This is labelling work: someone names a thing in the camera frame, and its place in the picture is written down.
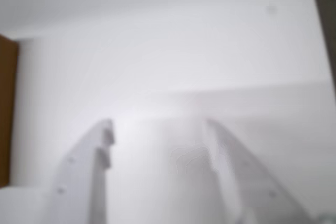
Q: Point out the brown cardboard box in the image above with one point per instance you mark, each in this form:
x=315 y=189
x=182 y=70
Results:
x=8 y=103

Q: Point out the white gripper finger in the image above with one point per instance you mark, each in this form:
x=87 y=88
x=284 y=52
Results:
x=257 y=195
x=78 y=182

